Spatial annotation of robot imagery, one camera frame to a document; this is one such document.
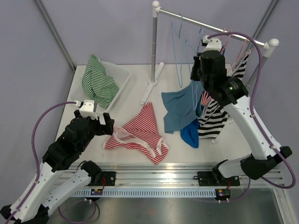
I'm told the light blue wire hanger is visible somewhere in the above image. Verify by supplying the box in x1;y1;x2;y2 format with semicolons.
171;14;183;88

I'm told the green white striped tank top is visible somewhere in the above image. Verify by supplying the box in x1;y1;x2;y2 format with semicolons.
81;54;119;109

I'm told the red white striped tank top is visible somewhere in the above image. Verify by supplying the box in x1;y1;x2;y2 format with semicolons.
102;102;169;165

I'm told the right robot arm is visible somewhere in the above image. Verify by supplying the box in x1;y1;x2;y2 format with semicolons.
191;50;292;185

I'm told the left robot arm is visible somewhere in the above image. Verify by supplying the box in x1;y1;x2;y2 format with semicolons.
0;111;114;224

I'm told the pink hanger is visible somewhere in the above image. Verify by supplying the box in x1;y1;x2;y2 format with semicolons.
228;39;247;72
201;35;231;106
221;28;231;56

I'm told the grey blue tank top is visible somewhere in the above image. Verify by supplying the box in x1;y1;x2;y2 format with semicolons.
161;82;204;133

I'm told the black white striped tank top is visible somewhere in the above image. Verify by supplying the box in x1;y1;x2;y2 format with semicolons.
198;49;253;140

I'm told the bright blue tank top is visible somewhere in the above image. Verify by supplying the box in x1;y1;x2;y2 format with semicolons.
180;119;200;148

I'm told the white plastic perforated basket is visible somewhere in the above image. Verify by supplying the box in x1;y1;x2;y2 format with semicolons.
68;55;131;113

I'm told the metal clothes rack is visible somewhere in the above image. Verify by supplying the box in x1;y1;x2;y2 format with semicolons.
139;0;280;144

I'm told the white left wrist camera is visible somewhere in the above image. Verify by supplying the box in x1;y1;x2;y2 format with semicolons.
74;100;98;119

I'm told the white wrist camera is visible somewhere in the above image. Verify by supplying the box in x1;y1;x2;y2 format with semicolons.
74;100;98;119
202;35;222;52

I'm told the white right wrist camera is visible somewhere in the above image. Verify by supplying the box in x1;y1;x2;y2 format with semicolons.
202;35;222;52

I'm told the aluminium mounting rail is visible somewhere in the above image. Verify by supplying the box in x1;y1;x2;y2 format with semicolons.
54;163;285;188

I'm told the white slotted cable duct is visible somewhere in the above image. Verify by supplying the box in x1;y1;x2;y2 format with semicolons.
72;189;216;198

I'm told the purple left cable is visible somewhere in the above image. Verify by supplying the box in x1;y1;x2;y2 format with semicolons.
4;101;101;224

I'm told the metal corner frame post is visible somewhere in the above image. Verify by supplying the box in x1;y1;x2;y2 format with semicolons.
34;0;76;72

